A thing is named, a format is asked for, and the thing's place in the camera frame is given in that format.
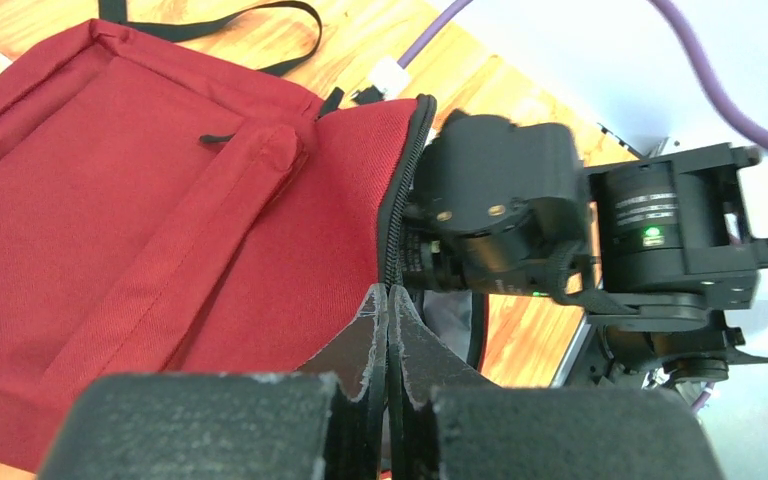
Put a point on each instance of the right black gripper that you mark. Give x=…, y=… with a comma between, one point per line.
x=496, y=208

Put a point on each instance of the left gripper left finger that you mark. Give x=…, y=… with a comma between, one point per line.
x=322, y=422

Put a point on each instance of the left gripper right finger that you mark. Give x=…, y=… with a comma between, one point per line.
x=447, y=421

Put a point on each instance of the red backpack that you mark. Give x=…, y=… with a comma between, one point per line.
x=164, y=211

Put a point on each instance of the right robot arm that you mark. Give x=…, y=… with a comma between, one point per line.
x=654, y=252

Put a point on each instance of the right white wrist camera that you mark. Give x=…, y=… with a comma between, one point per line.
x=387, y=80

